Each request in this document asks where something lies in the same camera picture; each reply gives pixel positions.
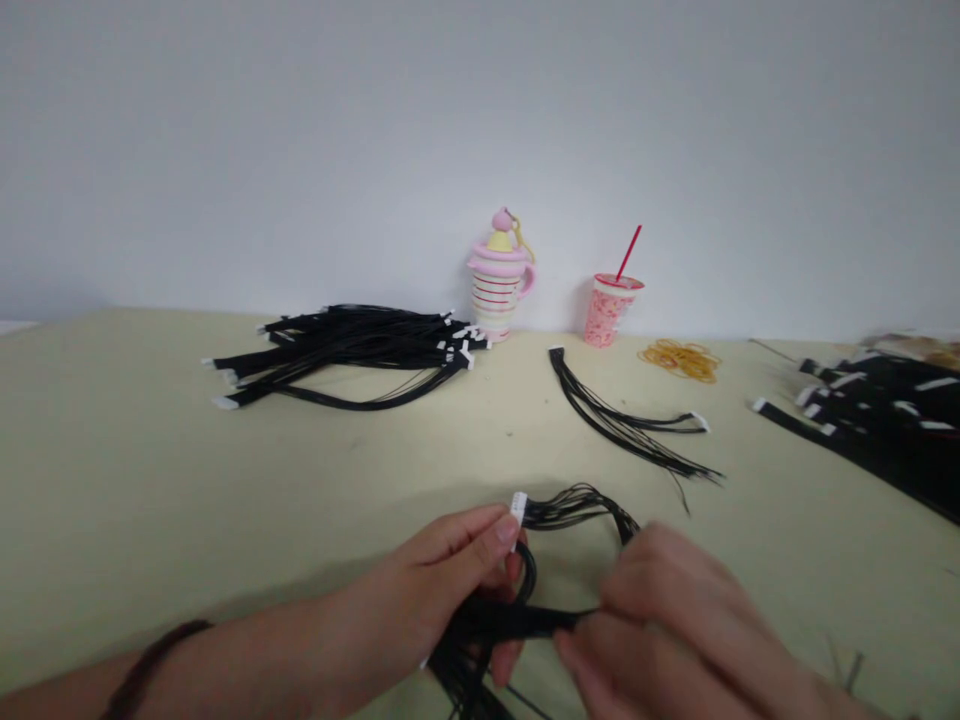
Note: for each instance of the red straw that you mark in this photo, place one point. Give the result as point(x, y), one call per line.
point(628, 251)

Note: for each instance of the person's right fingers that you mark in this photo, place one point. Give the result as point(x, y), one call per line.
point(622, 600)

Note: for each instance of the person's left hand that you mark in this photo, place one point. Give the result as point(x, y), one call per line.
point(442, 570)

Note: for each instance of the pink striped bottle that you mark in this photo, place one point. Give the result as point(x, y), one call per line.
point(495, 300)

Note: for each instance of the tan crumpled bag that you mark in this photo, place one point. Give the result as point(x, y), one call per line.
point(919, 345)

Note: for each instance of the person's right hand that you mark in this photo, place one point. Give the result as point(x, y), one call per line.
point(690, 637)

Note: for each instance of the pile of yellow rubber bands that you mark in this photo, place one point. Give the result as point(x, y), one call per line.
point(681, 360)

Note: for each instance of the pink patterned cup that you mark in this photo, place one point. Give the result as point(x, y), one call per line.
point(609, 315)

